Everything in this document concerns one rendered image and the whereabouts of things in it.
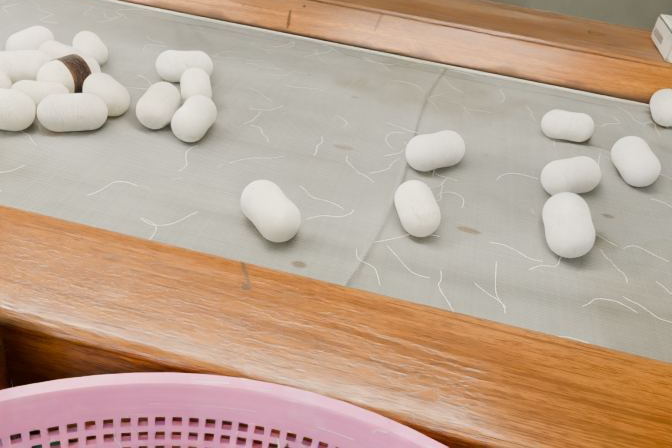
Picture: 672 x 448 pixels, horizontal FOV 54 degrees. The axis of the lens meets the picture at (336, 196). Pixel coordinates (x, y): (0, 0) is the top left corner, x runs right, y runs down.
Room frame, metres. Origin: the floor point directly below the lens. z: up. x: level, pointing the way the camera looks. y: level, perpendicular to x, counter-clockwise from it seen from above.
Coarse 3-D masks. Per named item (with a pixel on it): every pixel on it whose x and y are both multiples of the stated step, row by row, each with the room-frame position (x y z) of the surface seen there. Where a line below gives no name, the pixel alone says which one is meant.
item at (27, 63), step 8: (0, 56) 0.34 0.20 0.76; (8, 56) 0.34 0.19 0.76; (16, 56) 0.34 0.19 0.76; (24, 56) 0.34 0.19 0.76; (32, 56) 0.34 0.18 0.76; (40, 56) 0.35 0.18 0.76; (48, 56) 0.35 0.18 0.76; (0, 64) 0.33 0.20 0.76; (8, 64) 0.34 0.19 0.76; (16, 64) 0.34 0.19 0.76; (24, 64) 0.34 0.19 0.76; (32, 64) 0.34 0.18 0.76; (40, 64) 0.34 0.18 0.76; (8, 72) 0.33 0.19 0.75; (16, 72) 0.34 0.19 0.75; (24, 72) 0.34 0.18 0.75; (32, 72) 0.34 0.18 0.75; (16, 80) 0.34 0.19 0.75; (32, 80) 0.34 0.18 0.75
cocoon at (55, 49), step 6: (48, 42) 0.37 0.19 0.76; (54, 42) 0.37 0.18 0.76; (42, 48) 0.37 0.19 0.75; (48, 48) 0.37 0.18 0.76; (54, 48) 0.37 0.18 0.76; (60, 48) 0.37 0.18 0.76; (66, 48) 0.37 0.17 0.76; (72, 48) 0.37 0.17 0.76; (48, 54) 0.37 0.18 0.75; (54, 54) 0.37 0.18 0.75; (60, 54) 0.36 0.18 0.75; (66, 54) 0.36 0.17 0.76
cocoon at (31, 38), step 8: (24, 32) 0.38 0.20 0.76; (32, 32) 0.38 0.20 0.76; (40, 32) 0.39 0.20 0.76; (48, 32) 0.39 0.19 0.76; (8, 40) 0.37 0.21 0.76; (16, 40) 0.37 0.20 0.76; (24, 40) 0.37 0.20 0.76; (32, 40) 0.38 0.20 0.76; (40, 40) 0.38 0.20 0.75; (48, 40) 0.39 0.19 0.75; (8, 48) 0.37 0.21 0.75; (16, 48) 0.37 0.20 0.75; (24, 48) 0.37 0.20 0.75; (32, 48) 0.37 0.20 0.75
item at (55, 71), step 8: (88, 56) 0.35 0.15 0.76; (48, 64) 0.33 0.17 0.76; (56, 64) 0.33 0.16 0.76; (88, 64) 0.35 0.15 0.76; (96, 64) 0.35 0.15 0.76; (40, 72) 0.33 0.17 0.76; (48, 72) 0.33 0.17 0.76; (56, 72) 0.33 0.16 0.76; (64, 72) 0.33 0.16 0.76; (96, 72) 0.35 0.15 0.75; (40, 80) 0.33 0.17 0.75; (48, 80) 0.33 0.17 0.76; (56, 80) 0.33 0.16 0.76; (64, 80) 0.33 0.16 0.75; (72, 80) 0.33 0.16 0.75; (72, 88) 0.33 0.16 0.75
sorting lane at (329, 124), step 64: (0, 0) 0.48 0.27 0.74; (64, 0) 0.50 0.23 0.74; (128, 64) 0.40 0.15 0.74; (256, 64) 0.43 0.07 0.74; (320, 64) 0.45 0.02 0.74; (384, 64) 0.46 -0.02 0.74; (128, 128) 0.31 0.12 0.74; (256, 128) 0.34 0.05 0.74; (320, 128) 0.35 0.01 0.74; (384, 128) 0.36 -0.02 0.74; (448, 128) 0.37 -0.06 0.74; (512, 128) 0.39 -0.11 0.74; (640, 128) 0.42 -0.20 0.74; (0, 192) 0.24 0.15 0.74; (64, 192) 0.25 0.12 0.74; (128, 192) 0.25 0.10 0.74; (192, 192) 0.26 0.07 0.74; (320, 192) 0.28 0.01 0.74; (384, 192) 0.29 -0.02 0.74; (448, 192) 0.30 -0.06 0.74; (512, 192) 0.31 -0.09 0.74; (640, 192) 0.33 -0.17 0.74; (256, 256) 0.22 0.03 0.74; (320, 256) 0.23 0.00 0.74; (384, 256) 0.23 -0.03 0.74; (448, 256) 0.24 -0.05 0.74; (512, 256) 0.25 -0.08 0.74; (640, 256) 0.26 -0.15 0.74; (512, 320) 0.20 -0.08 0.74; (576, 320) 0.21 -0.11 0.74; (640, 320) 0.22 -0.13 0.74
